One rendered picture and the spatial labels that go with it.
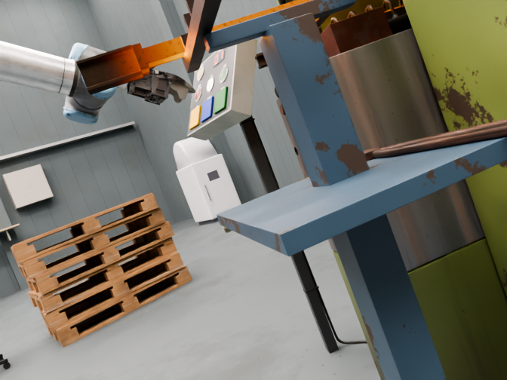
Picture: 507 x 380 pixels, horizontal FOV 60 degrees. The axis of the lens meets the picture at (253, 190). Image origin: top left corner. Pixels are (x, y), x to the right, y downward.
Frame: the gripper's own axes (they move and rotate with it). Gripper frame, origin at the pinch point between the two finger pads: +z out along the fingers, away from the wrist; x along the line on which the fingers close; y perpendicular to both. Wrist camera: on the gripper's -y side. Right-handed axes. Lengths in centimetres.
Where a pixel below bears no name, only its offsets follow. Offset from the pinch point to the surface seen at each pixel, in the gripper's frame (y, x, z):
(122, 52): 29, 63, -36
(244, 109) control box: 4.9, 7.0, 16.0
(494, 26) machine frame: 20, 91, 11
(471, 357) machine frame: 72, 68, 39
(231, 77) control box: -5.5, 5.5, 11.0
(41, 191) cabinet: -111, -917, 48
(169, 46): 28, 66, -31
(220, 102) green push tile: 2.2, 1.0, 10.3
